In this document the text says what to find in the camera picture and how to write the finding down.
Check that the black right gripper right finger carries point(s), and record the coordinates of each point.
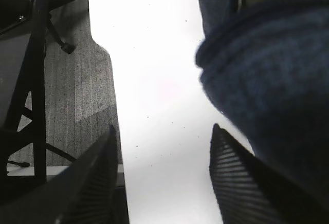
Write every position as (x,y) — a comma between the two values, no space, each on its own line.
(248,191)

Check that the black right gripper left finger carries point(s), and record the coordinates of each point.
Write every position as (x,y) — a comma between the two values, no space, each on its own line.
(82,193)

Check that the dark blue lunch bag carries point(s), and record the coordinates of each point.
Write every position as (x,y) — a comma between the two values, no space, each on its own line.
(265,67)

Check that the black chair base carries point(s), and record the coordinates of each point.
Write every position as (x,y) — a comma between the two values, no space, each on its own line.
(64,18)

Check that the black metal frame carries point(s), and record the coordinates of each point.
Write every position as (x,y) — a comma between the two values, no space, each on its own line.
(24,26)

